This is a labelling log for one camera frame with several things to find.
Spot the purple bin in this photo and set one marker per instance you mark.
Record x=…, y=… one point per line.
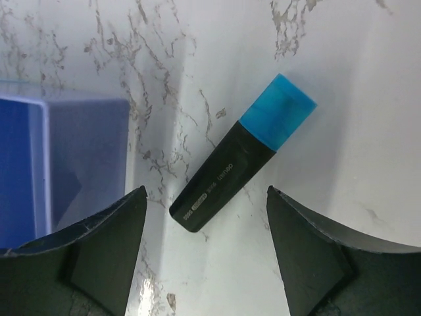
x=63, y=158

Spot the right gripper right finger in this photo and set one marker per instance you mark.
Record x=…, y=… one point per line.
x=328, y=268

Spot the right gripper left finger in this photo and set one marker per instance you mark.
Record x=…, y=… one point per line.
x=84, y=269

